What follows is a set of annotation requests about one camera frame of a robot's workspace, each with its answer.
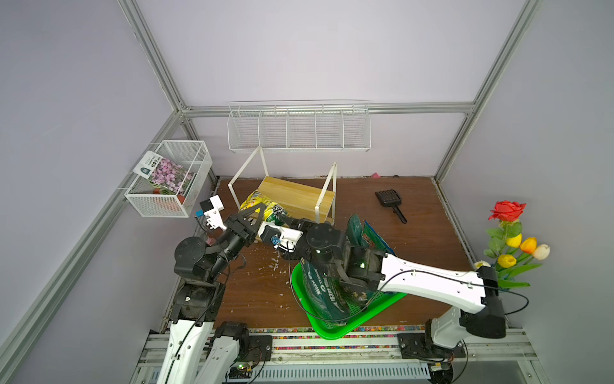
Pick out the white wire wall basket long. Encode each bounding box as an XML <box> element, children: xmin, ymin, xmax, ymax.
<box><xmin>227</xmin><ymin>100</ymin><xmax>372</xmax><ymax>152</ymax></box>

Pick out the yellow fertilizer bag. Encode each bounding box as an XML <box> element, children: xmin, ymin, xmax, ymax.
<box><xmin>240</xmin><ymin>190</ymin><xmax>289</xmax><ymax>226</ymax></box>

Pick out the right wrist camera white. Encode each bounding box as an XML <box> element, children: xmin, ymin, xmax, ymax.
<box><xmin>257</xmin><ymin>222</ymin><xmax>303</xmax><ymax>254</ymax></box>

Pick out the dark green soil bag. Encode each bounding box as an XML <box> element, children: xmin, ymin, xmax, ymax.
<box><xmin>345</xmin><ymin>214</ymin><xmax>369</xmax><ymax>248</ymax></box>
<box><xmin>301</xmin><ymin>259</ymin><xmax>373</xmax><ymax>326</ymax></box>

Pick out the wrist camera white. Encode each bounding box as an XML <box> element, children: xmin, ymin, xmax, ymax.
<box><xmin>257</xmin><ymin>222</ymin><xmax>303</xmax><ymax>254</ymax></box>
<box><xmin>195</xmin><ymin>195</ymin><xmax>227</xmax><ymax>233</ymax></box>

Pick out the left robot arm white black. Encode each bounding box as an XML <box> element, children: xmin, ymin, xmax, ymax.
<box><xmin>157</xmin><ymin>203</ymin><xmax>273</xmax><ymax>383</ymax></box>

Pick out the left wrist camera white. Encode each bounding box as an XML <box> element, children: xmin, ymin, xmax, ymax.
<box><xmin>195</xmin><ymin>195</ymin><xmax>227</xmax><ymax>233</ymax></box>

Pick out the green plastic mesh tray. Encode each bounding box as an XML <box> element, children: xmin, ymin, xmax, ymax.
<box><xmin>291</xmin><ymin>262</ymin><xmax>405</xmax><ymax>340</ymax></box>

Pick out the metal base rail frame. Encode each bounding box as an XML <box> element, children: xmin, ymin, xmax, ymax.
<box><xmin>132</xmin><ymin>322</ymin><xmax>548</xmax><ymax>383</ymax></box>

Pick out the colourful green fertilizer bag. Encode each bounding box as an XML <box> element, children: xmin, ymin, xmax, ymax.
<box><xmin>362</xmin><ymin>220</ymin><xmax>394</xmax><ymax>254</ymax></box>

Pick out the artificial flower bouquet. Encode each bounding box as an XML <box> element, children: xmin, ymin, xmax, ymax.
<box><xmin>474</xmin><ymin>200</ymin><xmax>551</xmax><ymax>290</ymax></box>

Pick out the black slotted plastic scoop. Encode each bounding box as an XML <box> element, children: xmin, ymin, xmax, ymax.
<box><xmin>375</xmin><ymin>189</ymin><xmax>407</xmax><ymax>224</ymax></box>

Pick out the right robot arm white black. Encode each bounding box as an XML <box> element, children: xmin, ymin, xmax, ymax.
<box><xmin>268</xmin><ymin>220</ymin><xmax>507</xmax><ymax>351</ymax></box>

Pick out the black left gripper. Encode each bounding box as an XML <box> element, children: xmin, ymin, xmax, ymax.
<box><xmin>206</xmin><ymin>203</ymin><xmax>265</xmax><ymax>281</ymax></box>

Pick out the pink flower seed packet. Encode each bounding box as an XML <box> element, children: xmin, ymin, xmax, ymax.
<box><xmin>133</xmin><ymin>150</ymin><xmax>195</xmax><ymax>195</ymax></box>

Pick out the white frame wooden shelf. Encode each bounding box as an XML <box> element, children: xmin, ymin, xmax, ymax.
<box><xmin>228</xmin><ymin>147</ymin><xmax>338</xmax><ymax>225</ymax></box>

